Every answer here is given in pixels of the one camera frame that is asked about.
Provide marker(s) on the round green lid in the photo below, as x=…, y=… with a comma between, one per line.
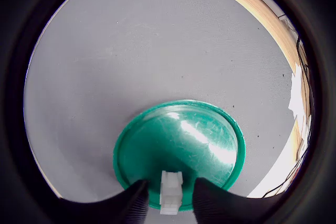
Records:
x=183, y=134

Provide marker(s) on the dark grey mat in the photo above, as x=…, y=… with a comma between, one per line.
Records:
x=131, y=51

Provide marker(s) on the white tape piece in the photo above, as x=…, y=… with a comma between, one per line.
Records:
x=296, y=95

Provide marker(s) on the small white plastic terminal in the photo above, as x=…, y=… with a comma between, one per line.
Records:
x=170, y=190

